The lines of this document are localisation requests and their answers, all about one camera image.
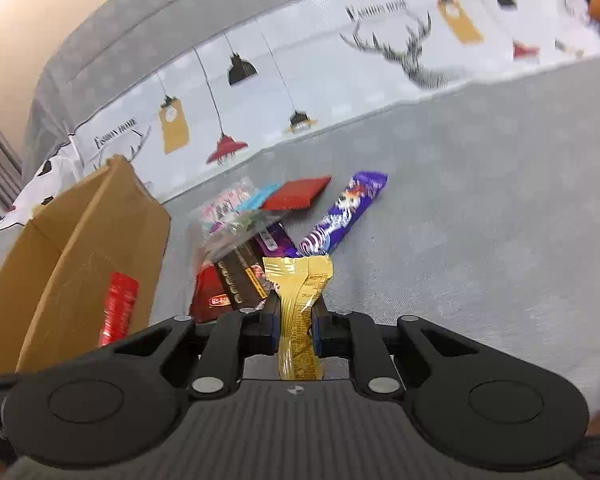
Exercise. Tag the purple cartoon snack pack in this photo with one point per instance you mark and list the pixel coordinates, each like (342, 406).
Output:
(351, 203)

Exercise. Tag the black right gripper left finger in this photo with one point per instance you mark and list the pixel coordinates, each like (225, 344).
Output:
(206, 360)

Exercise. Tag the dark red snack pack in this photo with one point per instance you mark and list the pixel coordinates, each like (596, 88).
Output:
(209, 299)

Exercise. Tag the printed white sofa cover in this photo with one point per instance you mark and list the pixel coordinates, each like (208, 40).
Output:
(185, 89)

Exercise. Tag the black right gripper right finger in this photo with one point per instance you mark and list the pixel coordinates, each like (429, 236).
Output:
(385, 361)

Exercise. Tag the red small snack bar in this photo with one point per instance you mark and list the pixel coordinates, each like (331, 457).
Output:
(120, 300)

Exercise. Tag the magenta purple snack bar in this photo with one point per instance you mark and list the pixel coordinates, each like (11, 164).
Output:
(274, 242)

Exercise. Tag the yellow snack bar wrapper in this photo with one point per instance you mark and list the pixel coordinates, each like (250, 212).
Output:
(298, 283)

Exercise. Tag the dark brown chocolate pack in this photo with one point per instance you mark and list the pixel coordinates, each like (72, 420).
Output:
(242, 276)

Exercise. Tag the blue snack packet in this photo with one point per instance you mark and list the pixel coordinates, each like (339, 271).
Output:
(258, 197)

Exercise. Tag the clear pink candy bag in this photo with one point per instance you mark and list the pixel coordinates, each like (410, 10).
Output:
(216, 227)

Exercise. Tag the red flat snack packet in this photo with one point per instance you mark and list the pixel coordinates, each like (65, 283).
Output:
(296, 194)

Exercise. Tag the brown cardboard box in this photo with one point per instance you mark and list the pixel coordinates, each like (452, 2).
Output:
(54, 280)

